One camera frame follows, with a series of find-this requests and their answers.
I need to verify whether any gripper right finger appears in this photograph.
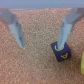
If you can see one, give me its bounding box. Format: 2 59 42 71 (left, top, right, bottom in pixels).
56 8 84 51

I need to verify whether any yellow block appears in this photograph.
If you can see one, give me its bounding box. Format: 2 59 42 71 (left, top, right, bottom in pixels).
79 51 84 75

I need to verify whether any purple block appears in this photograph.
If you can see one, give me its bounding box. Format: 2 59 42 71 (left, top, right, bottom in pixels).
50 41 71 63

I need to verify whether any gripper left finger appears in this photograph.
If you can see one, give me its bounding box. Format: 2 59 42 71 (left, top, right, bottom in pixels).
0 8 26 50

